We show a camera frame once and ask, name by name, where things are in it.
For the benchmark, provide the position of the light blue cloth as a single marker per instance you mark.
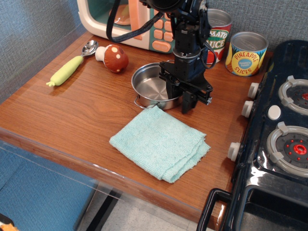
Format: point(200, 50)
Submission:
point(160, 144)

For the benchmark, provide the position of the black toy stove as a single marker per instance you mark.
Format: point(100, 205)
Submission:
point(270, 179)

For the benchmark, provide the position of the spoon with green handle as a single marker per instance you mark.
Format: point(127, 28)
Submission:
point(63, 74)

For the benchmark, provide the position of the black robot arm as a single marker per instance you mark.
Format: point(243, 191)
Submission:
point(190, 26)

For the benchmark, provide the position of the brown toy mushroom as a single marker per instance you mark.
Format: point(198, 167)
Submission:
point(113, 57)

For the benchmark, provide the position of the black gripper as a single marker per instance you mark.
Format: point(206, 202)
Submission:
point(184, 77)

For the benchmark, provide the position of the small steel pot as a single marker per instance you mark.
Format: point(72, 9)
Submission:
point(151, 90)

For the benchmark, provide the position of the tomato sauce can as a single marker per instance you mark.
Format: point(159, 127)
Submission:
point(220, 22)

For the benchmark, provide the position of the orange plush object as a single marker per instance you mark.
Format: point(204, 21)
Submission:
point(6, 224)

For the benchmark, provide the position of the pineapple slices can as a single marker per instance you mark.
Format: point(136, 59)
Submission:
point(246, 53)

